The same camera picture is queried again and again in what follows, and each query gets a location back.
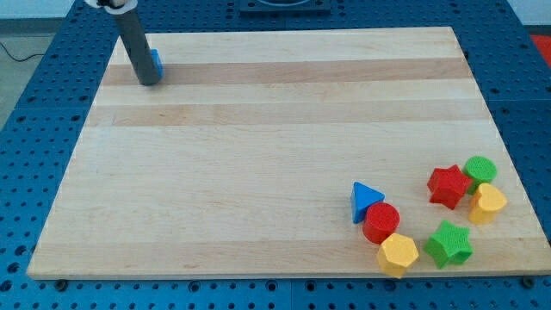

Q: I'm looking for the red star block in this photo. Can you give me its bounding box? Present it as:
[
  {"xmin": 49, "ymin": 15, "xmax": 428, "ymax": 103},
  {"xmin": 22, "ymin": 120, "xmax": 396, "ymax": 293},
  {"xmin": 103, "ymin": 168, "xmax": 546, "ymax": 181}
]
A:
[{"xmin": 427, "ymin": 164, "xmax": 473, "ymax": 210}]

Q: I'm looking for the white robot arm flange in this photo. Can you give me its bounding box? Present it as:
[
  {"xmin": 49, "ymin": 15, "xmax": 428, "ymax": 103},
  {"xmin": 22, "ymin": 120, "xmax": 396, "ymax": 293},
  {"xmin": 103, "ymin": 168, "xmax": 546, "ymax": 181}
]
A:
[{"xmin": 84, "ymin": 0, "xmax": 138, "ymax": 15}]

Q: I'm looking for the green star block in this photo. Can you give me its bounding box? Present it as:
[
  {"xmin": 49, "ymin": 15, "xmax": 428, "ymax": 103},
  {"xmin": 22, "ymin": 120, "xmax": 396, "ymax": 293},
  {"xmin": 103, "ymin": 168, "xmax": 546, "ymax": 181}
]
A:
[{"xmin": 424, "ymin": 220, "xmax": 474, "ymax": 269}]

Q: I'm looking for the wooden board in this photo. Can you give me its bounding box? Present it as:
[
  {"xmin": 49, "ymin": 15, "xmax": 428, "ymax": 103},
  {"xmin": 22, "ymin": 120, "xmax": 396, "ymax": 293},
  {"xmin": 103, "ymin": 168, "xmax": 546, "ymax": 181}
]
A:
[{"xmin": 27, "ymin": 27, "xmax": 550, "ymax": 280}]

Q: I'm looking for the blue triangle block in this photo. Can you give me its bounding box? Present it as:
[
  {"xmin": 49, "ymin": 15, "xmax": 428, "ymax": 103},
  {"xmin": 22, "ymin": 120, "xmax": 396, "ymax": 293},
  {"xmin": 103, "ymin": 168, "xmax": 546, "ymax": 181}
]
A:
[{"xmin": 350, "ymin": 182, "xmax": 385, "ymax": 224}]

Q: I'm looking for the red cylinder block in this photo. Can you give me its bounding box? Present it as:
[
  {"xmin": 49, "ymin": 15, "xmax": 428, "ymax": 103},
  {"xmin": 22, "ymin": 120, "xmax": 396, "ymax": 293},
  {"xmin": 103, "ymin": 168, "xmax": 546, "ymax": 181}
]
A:
[{"xmin": 362, "ymin": 202, "xmax": 400, "ymax": 244}]

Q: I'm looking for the yellow hexagon block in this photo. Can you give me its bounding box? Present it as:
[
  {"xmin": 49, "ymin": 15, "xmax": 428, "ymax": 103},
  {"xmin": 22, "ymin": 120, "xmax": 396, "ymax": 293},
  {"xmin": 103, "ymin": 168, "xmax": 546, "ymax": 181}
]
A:
[{"xmin": 376, "ymin": 233, "xmax": 419, "ymax": 279}]

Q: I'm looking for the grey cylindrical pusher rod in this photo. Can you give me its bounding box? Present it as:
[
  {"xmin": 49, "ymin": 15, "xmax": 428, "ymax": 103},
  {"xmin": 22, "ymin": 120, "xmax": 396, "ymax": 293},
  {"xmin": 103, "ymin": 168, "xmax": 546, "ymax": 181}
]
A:
[{"xmin": 112, "ymin": 8, "xmax": 161, "ymax": 86}]

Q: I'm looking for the blue cube block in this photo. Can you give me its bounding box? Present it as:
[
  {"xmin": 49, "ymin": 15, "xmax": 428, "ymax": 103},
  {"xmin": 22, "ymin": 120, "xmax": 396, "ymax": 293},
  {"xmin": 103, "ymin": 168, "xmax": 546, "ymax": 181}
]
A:
[{"xmin": 151, "ymin": 49, "xmax": 164, "ymax": 79}]

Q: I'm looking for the green cylinder block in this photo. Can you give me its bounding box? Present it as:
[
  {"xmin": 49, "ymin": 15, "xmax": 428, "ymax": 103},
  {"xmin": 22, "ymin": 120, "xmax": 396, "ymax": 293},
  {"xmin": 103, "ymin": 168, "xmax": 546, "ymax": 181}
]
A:
[{"xmin": 462, "ymin": 156, "xmax": 498, "ymax": 195}]

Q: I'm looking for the yellow heart block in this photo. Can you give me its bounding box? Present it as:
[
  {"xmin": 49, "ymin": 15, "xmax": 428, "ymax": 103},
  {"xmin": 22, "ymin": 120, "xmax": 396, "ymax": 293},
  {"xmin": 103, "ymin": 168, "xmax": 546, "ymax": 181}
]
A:
[{"xmin": 468, "ymin": 183, "xmax": 508, "ymax": 225}]

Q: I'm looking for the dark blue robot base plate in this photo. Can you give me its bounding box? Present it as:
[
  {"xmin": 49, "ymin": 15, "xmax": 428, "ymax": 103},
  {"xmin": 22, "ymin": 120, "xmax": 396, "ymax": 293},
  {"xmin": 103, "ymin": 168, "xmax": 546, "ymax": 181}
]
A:
[{"xmin": 237, "ymin": 0, "xmax": 331, "ymax": 16}]

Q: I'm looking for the black cable on floor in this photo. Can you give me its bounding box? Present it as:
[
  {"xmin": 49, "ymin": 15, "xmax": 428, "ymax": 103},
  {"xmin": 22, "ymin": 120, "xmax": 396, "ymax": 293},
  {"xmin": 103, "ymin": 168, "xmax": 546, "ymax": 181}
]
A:
[{"xmin": 0, "ymin": 41, "xmax": 46, "ymax": 64}]

